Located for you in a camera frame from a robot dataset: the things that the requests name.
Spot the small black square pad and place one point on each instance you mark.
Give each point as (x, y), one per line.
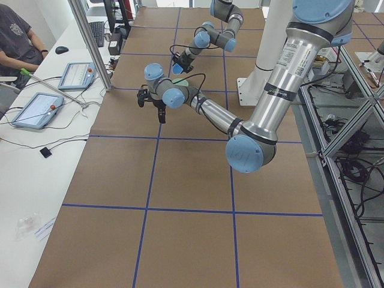
(45, 152)

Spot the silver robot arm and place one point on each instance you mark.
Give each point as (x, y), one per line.
(294, 33)
(206, 35)

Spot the black keyboard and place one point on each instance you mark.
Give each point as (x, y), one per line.
(97, 29)

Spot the clear plastic bag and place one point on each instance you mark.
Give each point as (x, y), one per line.
(26, 225)

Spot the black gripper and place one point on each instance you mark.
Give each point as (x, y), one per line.
(185, 60)
(158, 105)

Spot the far blue teach pendant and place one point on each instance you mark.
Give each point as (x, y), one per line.
(77, 76)

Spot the light blue plastic cup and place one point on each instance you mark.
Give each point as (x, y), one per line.
(177, 69)

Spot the blue teach pendant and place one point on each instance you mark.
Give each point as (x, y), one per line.
(38, 111)
(77, 76)

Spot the black computer mouse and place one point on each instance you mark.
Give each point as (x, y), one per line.
(61, 49)

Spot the black box with white label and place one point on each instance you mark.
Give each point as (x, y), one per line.
(115, 44)

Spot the seated person in grey shirt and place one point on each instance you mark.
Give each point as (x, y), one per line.
(20, 47)

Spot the light green bowl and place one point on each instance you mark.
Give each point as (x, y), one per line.
(179, 82)

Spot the near blue teach pendant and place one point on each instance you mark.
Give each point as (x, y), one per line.
(38, 111)

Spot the aluminium frame post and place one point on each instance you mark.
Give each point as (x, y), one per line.
(83, 25)

